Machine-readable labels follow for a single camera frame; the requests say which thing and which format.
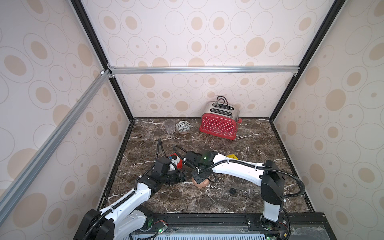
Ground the aluminium frame rail left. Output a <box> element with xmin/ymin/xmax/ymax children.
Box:
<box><xmin>1</xmin><ymin>70</ymin><xmax>112</xmax><ymax>224</ymax></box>

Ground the aluminium frame rail back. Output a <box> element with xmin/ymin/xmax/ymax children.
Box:
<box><xmin>110</xmin><ymin>66</ymin><xmax>300</xmax><ymax>75</ymax></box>

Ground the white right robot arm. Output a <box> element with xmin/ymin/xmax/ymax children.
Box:
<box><xmin>182</xmin><ymin>151</ymin><xmax>305</xmax><ymax>230</ymax></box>

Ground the yellow piggy bank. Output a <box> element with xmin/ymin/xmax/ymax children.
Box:
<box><xmin>227</xmin><ymin>154</ymin><xmax>238</xmax><ymax>160</ymax></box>

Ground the floral patterned bowl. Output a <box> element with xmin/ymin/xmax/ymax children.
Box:
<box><xmin>175</xmin><ymin>121</ymin><xmax>192</xmax><ymax>134</ymax></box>

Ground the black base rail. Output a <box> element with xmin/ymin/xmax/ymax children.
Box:
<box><xmin>79</xmin><ymin>212</ymin><xmax>337</xmax><ymax>240</ymax></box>

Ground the aluminium frame rail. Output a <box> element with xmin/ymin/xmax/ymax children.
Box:
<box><xmin>1</xmin><ymin>70</ymin><xmax>112</xmax><ymax>224</ymax></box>
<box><xmin>110</xmin><ymin>66</ymin><xmax>300</xmax><ymax>75</ymax></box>

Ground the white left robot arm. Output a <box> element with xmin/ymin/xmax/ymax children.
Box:
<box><xmin>74</xmin><ymin>139</ymin><xmax>186</xmax><ymax>240</ymax></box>

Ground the red polka dot toaster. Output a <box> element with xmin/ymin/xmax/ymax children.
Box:
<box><xmin>199</xmin><ymin>96</ymin><xmax>242</xmax><ymax>140</ymax></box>

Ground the clear drinking glass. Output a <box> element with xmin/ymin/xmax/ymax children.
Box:
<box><xmin>164</xmin><ymin>119</ymin><xmax>176</xmax><ymax>135</ymax></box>

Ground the pink piggy bank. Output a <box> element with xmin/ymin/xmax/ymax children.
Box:
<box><xmin>192</xmin><ymin>178</ymin><xmax>210</xmax><ymax>189</ymax></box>

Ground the red piggy bank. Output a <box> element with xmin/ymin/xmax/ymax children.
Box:
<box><xmin>169</xmin><ymin>154</ymin><xmax>183</xmax><ymax>171</ymax></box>

